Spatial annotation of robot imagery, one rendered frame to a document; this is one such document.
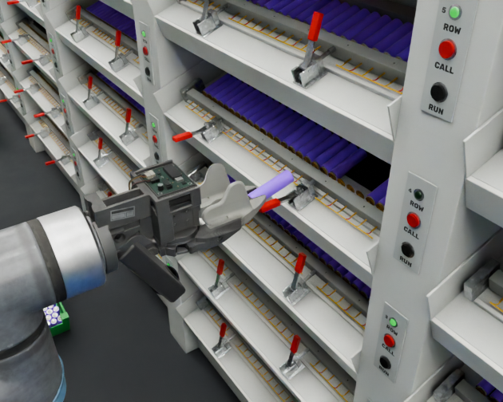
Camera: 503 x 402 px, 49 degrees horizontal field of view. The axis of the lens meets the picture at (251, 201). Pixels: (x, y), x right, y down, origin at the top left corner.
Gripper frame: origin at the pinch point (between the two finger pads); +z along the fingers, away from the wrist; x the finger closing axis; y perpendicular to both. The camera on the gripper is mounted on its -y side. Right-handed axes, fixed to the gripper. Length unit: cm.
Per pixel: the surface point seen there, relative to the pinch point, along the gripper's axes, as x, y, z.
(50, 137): 169, -70, 8
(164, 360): 50, -83, 2
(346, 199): -0.1, -5.8, 16.1
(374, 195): -2.3, -5.1, 19.3
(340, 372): -1.5, -44.2, 17.8
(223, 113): 34.2, -6.0, 15.4
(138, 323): 66, -84, 2
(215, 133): 32.7, -8.7, 12.7
